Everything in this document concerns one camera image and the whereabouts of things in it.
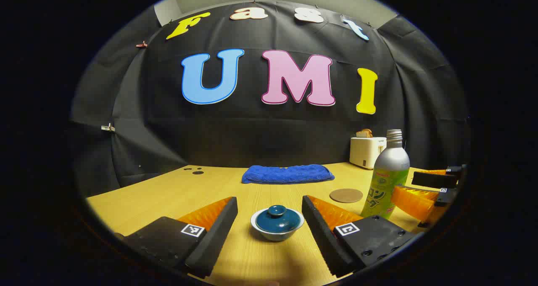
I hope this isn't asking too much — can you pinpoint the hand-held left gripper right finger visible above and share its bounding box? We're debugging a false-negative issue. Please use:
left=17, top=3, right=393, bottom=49
left=302, top=195, right=421, bottom=278

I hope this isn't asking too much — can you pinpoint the round brown coaster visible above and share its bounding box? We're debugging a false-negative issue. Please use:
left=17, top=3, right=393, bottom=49
left=330, top=188, right=363, bottom=203

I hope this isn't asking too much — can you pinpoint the dark teal teacup lid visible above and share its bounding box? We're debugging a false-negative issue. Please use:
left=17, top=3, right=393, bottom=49
left=255, top=205, right=301, bottom=234

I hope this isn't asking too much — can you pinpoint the blue towel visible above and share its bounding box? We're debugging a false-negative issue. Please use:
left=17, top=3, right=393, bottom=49
left=242, top=164, right=335, bottom=184

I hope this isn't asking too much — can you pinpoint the silver green-label water bottle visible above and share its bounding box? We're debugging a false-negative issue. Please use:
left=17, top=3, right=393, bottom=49
left=361, top=129, right=410, bottom=220

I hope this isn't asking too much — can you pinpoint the white toaster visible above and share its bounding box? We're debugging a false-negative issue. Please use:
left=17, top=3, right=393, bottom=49
left=350, top=137, right=387, bottom=169

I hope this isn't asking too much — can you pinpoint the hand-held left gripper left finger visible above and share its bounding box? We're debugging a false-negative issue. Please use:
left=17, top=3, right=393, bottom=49
left=116, top=196, right=238, bottom=279

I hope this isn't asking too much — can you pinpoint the black backdrop cloth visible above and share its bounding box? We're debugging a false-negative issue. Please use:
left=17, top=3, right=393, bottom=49
left=69, top=0, right=469, bottom=198

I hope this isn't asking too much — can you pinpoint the white teacup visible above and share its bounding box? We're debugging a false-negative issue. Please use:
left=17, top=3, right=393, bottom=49
left=251, top=208, right=305, bottom=241

